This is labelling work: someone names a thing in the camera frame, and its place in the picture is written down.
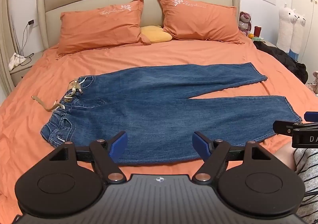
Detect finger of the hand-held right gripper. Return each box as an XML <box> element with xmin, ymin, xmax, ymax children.
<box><xmin>273</xmin><ymin>120</ymin><xmax>302</xmax><ymax>136</ymax></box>
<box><xmin>303</xmin><ymin>112</ymin><xmax>318</xmax><ymax>123</ymax></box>

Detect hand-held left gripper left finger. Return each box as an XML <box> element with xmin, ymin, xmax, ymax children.
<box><xmin>48</xmin><ymin>132</ymin><xmax>128</xmax><ymax>185</ymax></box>

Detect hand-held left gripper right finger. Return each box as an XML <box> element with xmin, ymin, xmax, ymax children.
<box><xmin>192</xmin><ymin>132</ymin><xmax>272</xmax><ymax>185</ymax></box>

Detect blue denim pants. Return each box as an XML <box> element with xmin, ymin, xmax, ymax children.
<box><xmin>40</xmin><ymin>62</ymin><xmax>302</xmax><ymax>165</ymax></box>

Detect pale pink soft item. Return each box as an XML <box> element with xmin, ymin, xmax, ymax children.
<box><xmin>305</xmin><ymin>71</ymin><xmax>318</xmax><ymax>94</ymax></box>

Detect black clothing pile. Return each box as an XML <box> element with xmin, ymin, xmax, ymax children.
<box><xmin>253</xmin><ymin>40</ymin><xmax>308</xmax><ymax>84</ymax></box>

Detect beige webbing belt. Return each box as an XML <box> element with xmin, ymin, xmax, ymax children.
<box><xmin>31</xmin><ymin>79</ymin><xmax>83</xmax><ymax>113</ymax></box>

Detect white alpaca plush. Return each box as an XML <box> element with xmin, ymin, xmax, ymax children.
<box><xmin>289</xmin><ymin>13</ymin><xmax>306</xmax><ymax>59</ymax></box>
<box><xmin>276</xmin><ymin>3</ymin><xmax>299</xmax><ymax>53</ymax></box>

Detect orange bed sheet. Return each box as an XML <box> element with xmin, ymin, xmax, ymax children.
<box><xmin>0</xmin><ymin>38</ymin><xmax>318</xmax><ymax>205</ymax></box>

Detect pink plush bear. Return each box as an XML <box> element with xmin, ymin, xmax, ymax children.
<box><xmin>238</xmin><ymin>11</ymin><xmax>252</xmax><ymax>36</ymax></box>

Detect yellow cushion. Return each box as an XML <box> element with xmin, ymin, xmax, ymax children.
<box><xmin>140</xmin><ymin>25</ymin><xmax>173</xmax><ymax>43</ymax></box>

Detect orange embroidered pillow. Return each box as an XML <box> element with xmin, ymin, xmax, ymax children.
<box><xmin>56</xmin><ymin>0</ymin><xmax>151</xmax><ymax>60</ymax></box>
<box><xmin>158</xmin><ymin>0</ymin><xmax>246</xmax><ymax>44</ymax></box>

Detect beige nightstand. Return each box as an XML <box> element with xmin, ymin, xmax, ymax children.
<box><xmin>9</xmin><ymin>51</ymin><xmax>44</xmax><ymax>88</ymax></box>

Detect white crumpled cloth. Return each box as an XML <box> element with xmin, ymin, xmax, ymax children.
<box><xmin>8</xmin><ymin>53</ymin><xmax>26</xmax><ymax>70</ymax></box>

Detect beige curtain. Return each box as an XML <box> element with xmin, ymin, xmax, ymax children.
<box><xmin>0</xmin><ymin>0</ymin><xmax>16</xmax><ymax>95</ymax></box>

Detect white drawstring cord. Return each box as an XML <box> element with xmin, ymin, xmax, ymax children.
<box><xmin>53</xmin><ymin>76</ymin><xmax>87</xmax><ymax>111</ymax></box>

